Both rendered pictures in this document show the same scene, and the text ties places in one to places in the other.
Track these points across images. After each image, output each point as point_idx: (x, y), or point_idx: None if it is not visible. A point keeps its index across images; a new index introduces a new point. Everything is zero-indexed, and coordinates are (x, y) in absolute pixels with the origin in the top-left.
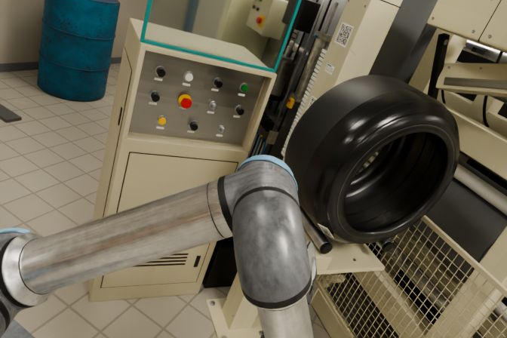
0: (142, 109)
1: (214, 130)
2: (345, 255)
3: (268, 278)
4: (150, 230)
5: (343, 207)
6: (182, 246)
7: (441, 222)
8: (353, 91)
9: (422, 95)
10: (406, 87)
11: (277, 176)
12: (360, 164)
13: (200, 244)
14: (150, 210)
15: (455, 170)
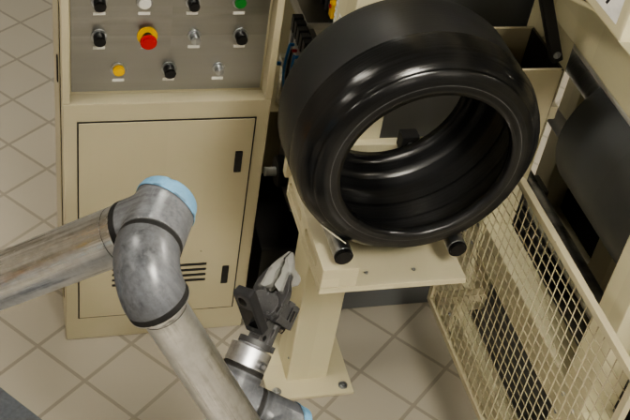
0: (85, 57)
1: (207, 72)
2: (400, 262)
3: (134, 301)
4: (52, 259)
5: (342, 202)
6: (85, 273)
7: (602, 200)
8: (344, 38)
9: (435, 41)
10: (420, 27)
11: (157, 205)
12: (346, 149)
13: (103, 270)
14: (52, 238)
15: (532, 135)
